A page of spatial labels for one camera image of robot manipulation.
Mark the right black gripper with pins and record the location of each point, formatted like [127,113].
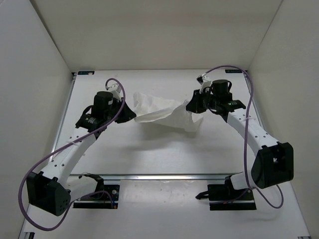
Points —
[195,106]

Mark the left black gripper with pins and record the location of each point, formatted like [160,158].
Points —
[127,113]

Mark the white pleated skirt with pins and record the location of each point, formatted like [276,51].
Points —
[172,113]

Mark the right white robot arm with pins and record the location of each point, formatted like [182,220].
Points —
[274,161]

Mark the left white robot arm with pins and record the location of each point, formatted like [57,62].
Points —
[50,189]

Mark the right blue corner label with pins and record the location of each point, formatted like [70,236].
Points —
[233,71]

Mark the blue corner label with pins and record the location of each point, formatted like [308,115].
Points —
[233,71]
[85,72]

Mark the left blue corner label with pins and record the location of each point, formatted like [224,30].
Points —
[85,72]

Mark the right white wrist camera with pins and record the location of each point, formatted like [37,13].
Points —
[204,81]

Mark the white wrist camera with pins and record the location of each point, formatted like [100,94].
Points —
[114,88]
[204,81]

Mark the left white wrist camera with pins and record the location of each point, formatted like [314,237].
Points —
[114,88]

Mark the aluminium rail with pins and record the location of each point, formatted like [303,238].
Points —
[162,177]

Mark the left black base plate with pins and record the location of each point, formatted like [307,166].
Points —
[101,200]

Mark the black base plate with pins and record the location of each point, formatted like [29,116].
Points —
[101,200]
[223,199]

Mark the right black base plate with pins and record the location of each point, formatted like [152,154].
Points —
[223,199]

